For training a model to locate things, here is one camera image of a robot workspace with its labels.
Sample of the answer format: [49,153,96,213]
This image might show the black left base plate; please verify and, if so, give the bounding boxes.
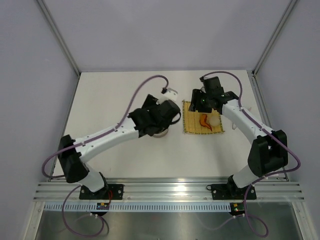
[79,183,124,200]

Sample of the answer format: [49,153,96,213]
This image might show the metal tongs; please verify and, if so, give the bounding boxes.
[230,108,251,130]

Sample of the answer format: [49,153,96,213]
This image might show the left aluminium frame post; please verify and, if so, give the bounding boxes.
[34,0,81,79]

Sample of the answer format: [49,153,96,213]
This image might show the aluminium mounting rail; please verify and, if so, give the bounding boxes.
[33,176,305,202]

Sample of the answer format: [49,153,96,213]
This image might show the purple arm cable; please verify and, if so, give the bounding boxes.
[197,71,302,237]
[41,74,170,238]

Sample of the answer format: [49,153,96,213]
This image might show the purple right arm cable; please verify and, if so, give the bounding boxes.
[197,71,302,237]

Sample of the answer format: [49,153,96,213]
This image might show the orange pumpkin slice toy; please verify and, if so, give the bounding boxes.
[199,114,212,131]

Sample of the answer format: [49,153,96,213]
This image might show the aluminium frame post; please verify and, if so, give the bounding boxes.
[34,0,81,79]
[252,0,300,78]

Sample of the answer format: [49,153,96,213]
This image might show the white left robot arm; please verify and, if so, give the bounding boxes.
[57,94,180,199]

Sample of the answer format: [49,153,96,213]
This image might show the white steamed bun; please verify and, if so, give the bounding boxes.
[208,116,220,127]

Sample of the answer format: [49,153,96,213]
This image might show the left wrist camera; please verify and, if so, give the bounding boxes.
[157,87,181,125]

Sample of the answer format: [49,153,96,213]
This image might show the round metal lunch box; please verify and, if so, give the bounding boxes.
[153,128,169,138]

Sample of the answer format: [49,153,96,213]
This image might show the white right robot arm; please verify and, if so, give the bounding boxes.
[188,89,288,199]

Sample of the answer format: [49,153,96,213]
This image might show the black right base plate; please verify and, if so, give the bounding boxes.
[206,183,247,201]

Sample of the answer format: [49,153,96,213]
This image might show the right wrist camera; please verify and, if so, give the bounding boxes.
[200,76,224,95]

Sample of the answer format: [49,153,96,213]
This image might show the white slotted cable duct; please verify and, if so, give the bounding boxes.
[44,202,231,213]

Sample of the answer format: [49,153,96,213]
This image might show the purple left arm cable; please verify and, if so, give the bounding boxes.
[41,74,170,238]

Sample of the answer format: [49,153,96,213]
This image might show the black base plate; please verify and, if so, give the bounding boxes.
[79,183,124,200]
[206,183,247,201]

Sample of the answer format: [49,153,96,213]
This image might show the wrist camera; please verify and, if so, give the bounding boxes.
[157,87,181,125]
[200,76,224,95]

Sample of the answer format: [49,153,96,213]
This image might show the yellow bamboo mat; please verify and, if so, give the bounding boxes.
[182,100,224,135]

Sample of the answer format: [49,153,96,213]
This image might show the right aluminium frame post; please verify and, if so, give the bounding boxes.
[252,0,300,78]

